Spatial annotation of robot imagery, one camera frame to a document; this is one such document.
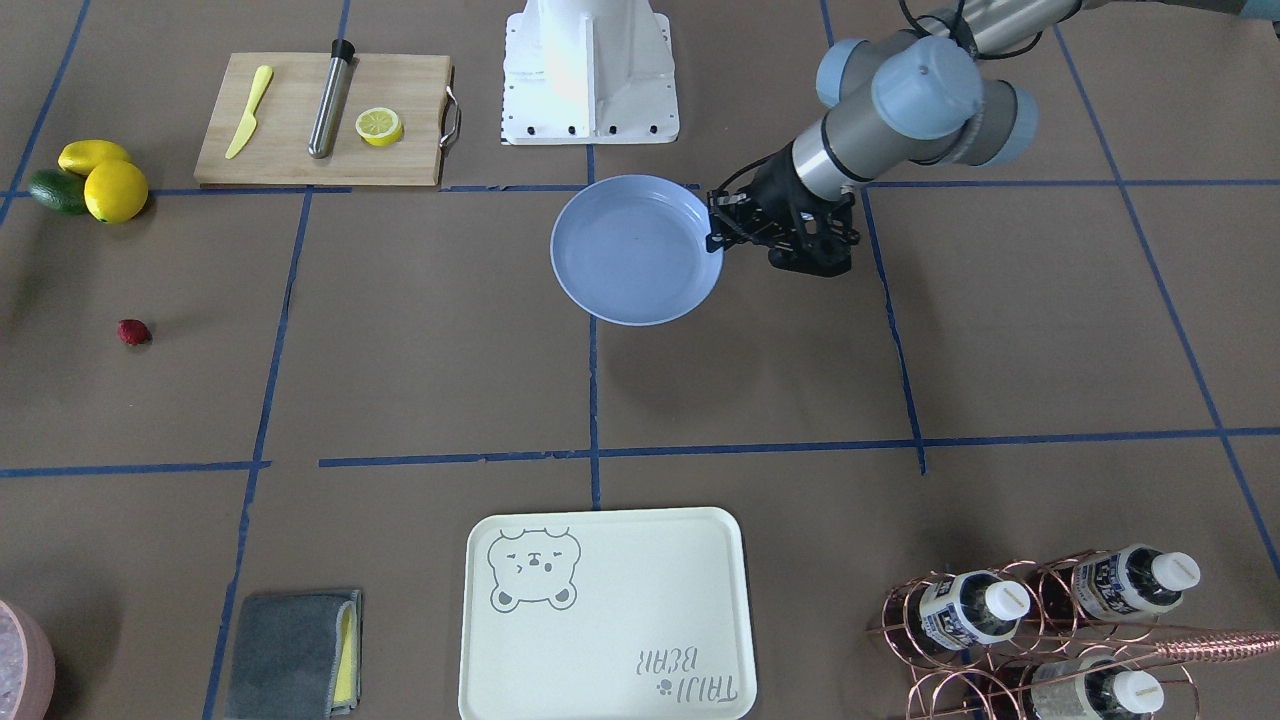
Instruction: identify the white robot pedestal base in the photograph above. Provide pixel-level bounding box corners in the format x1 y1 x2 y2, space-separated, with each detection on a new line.
500 1 681 146

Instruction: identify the small yellow lemon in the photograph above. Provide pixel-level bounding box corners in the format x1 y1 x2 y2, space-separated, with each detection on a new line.
58 138 132 177

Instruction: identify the red strawberry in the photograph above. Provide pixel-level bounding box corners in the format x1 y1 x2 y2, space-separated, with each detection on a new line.
116 318 154 347

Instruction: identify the blue plastic plate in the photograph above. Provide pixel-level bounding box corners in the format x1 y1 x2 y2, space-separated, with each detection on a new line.
549 174 724 327

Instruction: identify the copper wire bottle rack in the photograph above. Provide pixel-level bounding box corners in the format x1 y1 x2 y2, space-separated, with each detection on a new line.
865 553 1277 719

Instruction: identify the wooden cutting board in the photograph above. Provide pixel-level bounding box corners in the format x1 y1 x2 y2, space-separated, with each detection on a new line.
193 53 456 188

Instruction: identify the cream bear serving tray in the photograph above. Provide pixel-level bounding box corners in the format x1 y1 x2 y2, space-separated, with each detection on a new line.
458 507 758 719

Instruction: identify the large yellow lemon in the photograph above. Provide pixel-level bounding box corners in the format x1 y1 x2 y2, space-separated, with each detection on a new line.
84 160 150 224

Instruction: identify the grey folded cloth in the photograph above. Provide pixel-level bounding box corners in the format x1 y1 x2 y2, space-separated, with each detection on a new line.
223 588 364 719

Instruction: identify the yellow plastic knife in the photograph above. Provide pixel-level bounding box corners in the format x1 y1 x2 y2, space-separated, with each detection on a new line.
224 64 274 160

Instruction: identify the green lime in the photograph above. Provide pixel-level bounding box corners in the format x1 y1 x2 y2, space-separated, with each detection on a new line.
27 169 88 217

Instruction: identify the lemon half slice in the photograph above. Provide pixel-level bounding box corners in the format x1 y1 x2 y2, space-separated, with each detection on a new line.
355 108 404 147

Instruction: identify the pink bowl of ice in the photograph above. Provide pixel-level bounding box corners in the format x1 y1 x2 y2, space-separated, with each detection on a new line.
1 600 56 719

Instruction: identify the steel knife handle tube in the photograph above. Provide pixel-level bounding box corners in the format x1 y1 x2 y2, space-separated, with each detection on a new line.
307 38 355 160

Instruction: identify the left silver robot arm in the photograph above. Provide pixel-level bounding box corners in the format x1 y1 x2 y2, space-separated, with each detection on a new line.
705 1 1096 277

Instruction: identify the dark tea bottle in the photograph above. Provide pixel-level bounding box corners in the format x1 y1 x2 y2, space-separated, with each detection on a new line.
1012 657 1166 719
1038 544 1202 624
904 570 1033 657

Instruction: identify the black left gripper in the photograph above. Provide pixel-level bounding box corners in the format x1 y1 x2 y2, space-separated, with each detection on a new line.
705 150 861 275

